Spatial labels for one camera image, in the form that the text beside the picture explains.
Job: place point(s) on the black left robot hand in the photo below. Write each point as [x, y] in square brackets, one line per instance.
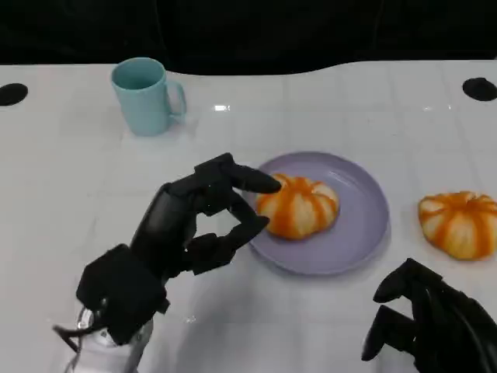
[171, 225]

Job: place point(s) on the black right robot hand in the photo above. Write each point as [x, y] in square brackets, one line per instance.
[450, 326]

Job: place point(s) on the orange and white bread roll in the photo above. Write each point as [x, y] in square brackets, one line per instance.
[303, 210]
[458, 225]

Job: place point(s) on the pale green mug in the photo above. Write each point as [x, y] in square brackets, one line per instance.
[141, 109]

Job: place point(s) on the lilac plate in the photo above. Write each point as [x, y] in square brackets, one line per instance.
[349, 241]

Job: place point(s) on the black round table grommet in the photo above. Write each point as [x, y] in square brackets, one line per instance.
[12, 94]
[480, 89]

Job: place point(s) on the black backdrop curtain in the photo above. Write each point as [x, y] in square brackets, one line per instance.
[248, 31]

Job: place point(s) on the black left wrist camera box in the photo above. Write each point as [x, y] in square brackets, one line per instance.
[116, 291]

